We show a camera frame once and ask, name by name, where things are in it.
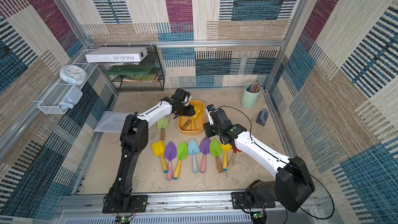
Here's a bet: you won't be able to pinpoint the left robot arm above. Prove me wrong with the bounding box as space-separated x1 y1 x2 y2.
102 88 195 214

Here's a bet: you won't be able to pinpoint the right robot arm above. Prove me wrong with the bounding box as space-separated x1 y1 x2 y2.
204 105 315 212

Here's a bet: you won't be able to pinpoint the yellow plastic storage box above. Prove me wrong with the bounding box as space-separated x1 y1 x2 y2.
177 100 205 135

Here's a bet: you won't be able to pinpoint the light blue shovel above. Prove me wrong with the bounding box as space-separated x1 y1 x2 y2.
188 139 200 173

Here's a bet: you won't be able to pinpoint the white folio box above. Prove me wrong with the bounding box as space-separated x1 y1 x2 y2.
86 47 148 63

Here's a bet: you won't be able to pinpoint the colourful picture book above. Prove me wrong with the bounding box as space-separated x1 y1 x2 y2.
122 74 158 83

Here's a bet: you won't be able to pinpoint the mint green pencil cup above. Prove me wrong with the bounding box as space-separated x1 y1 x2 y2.
240 83 261 109

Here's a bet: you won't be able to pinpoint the coloured pencils in cup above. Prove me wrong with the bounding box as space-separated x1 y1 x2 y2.
247 80 261 93

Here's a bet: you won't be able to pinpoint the green book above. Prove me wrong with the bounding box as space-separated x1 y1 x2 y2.
105 65 153 76

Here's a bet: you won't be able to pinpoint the light blue cloth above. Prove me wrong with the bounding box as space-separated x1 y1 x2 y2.
60 86 83 111

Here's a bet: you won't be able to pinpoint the white round clock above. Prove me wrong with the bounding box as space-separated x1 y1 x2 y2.
59 65 88 86

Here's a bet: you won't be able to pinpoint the yellow square shovel yellow handle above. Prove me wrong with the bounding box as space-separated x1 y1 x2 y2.
221 144 232 171

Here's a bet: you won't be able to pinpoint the green pointed shovel wooden handle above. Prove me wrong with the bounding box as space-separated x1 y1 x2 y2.
209 139 223 173

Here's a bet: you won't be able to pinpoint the red shovel wooden handle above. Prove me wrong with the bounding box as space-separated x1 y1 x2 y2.
228 148 241 168

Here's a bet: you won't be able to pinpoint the black wire mesh shelf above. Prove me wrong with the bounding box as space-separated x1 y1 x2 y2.
99 46 165 93

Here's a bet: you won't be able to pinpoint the green shovel orange handle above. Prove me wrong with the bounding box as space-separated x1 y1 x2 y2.
173 141 188 180

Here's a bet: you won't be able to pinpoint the purple pointed shovel pink handle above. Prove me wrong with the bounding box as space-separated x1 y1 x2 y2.
164 141 177 181

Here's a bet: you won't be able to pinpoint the yellow shovel blue-tipped handle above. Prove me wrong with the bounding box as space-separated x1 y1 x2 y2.
151 141 169 174

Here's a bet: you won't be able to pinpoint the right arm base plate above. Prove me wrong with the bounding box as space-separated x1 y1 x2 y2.
231 191 276 210

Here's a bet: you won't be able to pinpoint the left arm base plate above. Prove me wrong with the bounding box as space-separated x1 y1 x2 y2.
102 195 148 214

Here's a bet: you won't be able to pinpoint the white wire basket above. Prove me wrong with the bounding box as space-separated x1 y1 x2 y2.
38 62 96 115

